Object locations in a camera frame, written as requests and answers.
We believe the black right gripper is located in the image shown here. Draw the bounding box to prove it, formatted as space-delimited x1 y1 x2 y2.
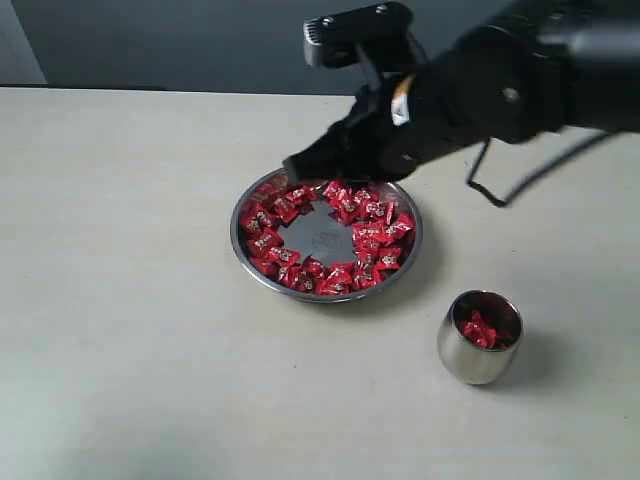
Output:
282 69 489 183

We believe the red candy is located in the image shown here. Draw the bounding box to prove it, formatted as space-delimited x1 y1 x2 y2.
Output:
457 310 515 350

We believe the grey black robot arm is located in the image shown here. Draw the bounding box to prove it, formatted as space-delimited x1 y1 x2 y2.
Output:
283 1 639 182

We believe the round stainless steel plate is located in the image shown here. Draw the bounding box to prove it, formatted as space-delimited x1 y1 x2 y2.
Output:
230 169 423 304

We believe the stainless steel cup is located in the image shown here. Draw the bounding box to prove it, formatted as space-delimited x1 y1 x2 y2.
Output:
437 290 524 385

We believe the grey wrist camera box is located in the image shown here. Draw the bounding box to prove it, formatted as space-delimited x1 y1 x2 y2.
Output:
302 1 413 69

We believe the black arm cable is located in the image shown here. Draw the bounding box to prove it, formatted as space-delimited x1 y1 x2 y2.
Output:
464 127 614 210

